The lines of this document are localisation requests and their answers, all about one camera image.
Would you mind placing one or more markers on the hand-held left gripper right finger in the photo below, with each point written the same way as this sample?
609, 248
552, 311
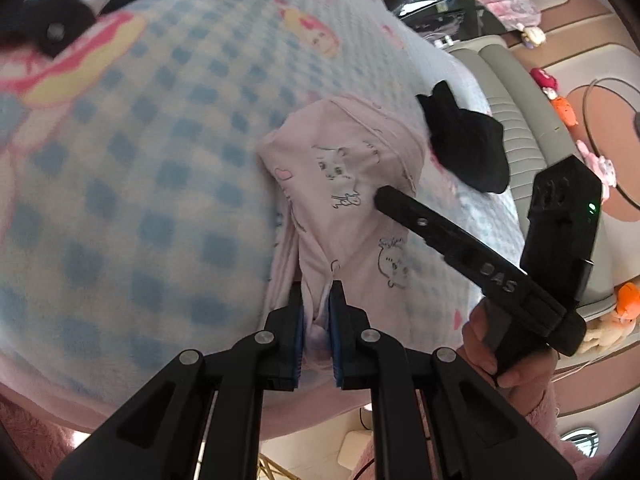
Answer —
335, 335

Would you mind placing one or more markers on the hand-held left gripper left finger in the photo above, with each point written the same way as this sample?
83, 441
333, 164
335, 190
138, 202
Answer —
298, 330

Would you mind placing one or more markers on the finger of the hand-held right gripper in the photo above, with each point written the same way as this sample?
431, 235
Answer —
450, 240

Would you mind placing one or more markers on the pink printed pajama pants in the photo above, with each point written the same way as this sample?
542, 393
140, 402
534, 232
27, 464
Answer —
340, 240

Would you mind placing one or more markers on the black garment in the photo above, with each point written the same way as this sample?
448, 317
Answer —
30, 25
465, 150

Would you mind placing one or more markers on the person's right forearm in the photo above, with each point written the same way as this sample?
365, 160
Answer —
545, 430

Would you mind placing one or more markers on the person's right hand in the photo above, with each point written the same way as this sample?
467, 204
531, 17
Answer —
525, 382

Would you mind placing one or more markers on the pink bunny plush toy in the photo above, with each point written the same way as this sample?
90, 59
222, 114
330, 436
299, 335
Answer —
597, 165

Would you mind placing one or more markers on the folded black garment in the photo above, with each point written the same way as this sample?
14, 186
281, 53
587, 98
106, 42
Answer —
465, 150

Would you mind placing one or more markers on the grey padded headboard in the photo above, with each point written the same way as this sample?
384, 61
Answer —
530, 125

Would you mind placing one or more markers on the orange plush toy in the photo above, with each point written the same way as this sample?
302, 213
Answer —
564, 109
629, 300

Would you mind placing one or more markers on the cream plush toy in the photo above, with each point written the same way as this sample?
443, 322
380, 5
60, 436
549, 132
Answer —
610, 332

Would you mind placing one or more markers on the red plush toy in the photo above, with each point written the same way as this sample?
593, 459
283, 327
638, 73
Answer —
544, 78

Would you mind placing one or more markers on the white purple plush toy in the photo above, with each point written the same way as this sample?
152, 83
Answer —
532, 36

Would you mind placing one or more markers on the pink patterned cloth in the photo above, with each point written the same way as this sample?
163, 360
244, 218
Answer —
500, 2

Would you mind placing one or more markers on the blue checked cartoon blanket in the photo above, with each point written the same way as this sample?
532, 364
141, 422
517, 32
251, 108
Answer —
150, 160

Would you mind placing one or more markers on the pink fleece blanket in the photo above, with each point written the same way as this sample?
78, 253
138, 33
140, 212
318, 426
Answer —
30, 435

